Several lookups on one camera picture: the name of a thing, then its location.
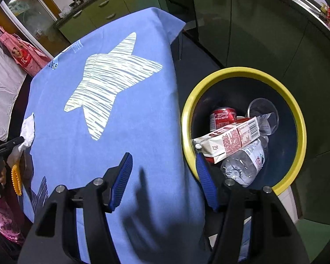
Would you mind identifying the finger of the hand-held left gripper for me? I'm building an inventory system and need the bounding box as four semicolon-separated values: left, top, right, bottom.
0;136;25;157

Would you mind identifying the white and red milk carton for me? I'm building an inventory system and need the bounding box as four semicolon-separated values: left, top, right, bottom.
192;116;262;164

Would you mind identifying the blue star printed tablecloth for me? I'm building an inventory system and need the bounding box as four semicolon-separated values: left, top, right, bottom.
20;7;209;264

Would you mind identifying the green drawer cabinet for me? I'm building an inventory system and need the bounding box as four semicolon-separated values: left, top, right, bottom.
53;0;168;50

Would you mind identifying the glass door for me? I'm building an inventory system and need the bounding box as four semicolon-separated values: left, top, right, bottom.
0;0;58;50

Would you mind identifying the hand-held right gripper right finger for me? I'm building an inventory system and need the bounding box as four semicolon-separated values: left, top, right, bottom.
195;153;310;264

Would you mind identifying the white cloth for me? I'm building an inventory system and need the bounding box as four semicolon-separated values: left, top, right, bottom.
0;33;31;141

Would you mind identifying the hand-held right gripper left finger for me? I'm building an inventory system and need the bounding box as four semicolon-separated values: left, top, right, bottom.
18;152;134;264

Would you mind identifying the green door cabinet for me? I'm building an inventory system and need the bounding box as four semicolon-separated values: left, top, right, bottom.
190;0;330;220

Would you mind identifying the white tissue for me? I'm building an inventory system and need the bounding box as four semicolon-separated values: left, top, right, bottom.
20;113;36;152

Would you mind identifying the red printed bag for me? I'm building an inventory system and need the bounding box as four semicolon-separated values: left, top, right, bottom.
0;23;53;76

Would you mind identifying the red soda can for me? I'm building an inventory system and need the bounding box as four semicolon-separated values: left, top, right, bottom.
209;107;238;132

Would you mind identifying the crushed clear plastic bottle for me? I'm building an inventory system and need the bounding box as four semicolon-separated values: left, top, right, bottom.
220;136;270;187

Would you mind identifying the person's blue jeans leg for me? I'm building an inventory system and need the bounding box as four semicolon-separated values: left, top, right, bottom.
238;216;255;263

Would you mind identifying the pink floral clothing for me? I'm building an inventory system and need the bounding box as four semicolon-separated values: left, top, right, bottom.
0;195;26;246

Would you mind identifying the clear plastic cup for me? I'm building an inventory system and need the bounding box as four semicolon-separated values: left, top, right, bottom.
245;97;279;136

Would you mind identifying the yellow rimmed dark trash bin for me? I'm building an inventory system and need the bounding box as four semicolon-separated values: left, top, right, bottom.
181;66;307;196

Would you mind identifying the yellow beaded strip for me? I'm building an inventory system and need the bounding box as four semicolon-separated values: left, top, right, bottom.
11;163;23;196

